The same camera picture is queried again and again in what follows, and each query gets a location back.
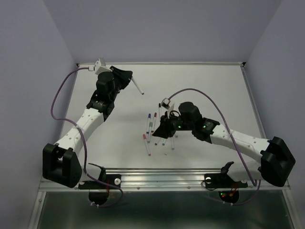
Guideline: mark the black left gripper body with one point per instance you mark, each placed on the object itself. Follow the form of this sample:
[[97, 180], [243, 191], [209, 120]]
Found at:
[[120, 81]]

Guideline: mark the dark red marker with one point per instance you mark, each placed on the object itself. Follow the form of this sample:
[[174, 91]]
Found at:
[[154, 122]]

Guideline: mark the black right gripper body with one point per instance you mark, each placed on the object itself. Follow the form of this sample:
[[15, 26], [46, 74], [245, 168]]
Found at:
[[171, 124]]

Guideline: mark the grey marker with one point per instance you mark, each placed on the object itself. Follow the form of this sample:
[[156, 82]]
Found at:
[[149, 132]]

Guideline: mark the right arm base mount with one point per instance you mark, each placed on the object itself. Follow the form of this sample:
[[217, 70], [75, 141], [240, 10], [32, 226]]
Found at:
[[228, 188]]

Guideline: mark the black marker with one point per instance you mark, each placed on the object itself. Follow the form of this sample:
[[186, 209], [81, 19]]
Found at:
[[159, 110]]

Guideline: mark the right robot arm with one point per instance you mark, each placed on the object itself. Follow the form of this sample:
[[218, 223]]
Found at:
[[272, 160]]

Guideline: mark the pink marker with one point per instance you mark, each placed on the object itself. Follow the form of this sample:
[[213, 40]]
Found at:
[[146, 145]]

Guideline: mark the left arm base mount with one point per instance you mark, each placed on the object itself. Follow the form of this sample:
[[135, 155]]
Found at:
[[105, 182]]

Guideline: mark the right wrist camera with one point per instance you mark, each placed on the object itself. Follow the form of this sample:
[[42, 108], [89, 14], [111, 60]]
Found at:
[[168, 105]]

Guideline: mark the light blue marker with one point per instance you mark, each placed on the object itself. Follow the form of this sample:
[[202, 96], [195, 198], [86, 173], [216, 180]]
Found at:
[[172, 144]]

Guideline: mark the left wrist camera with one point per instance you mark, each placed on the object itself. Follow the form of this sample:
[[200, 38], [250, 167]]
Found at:
[[100, 66]]

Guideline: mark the navy blue marker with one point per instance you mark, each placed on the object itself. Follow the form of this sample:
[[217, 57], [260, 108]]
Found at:
[[148, 123]]

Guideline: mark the aluminium front rail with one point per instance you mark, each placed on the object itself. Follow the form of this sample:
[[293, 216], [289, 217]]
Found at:
[[148, 180]]

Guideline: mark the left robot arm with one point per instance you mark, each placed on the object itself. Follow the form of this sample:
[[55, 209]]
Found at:
[[60, 163]]

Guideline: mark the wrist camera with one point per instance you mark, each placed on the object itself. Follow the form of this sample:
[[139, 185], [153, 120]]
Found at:
[[100, 66], [168, 105]]

